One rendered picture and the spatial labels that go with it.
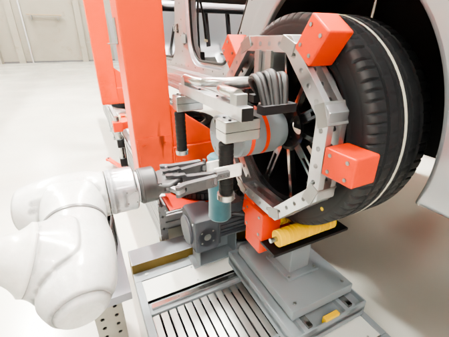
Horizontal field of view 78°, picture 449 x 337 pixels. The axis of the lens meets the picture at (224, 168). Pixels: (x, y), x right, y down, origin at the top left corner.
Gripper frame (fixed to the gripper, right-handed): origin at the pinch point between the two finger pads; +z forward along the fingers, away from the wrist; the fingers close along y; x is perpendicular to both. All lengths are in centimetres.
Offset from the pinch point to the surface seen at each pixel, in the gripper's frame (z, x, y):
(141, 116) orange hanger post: -7, 0, -60
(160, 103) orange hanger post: 1, 4, -60
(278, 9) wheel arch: 43, 38, -41
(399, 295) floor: 91, -83, 5
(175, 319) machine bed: -10, -77, -26
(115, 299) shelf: -29.4, -39.0, -10.4
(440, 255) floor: 138, -83, -2
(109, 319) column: -33, -68, -30
